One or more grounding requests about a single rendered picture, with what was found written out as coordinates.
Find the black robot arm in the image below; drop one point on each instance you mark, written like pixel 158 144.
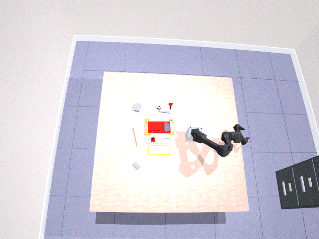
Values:
pixel 222 150

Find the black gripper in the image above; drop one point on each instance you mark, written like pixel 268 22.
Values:
pixel 237 129

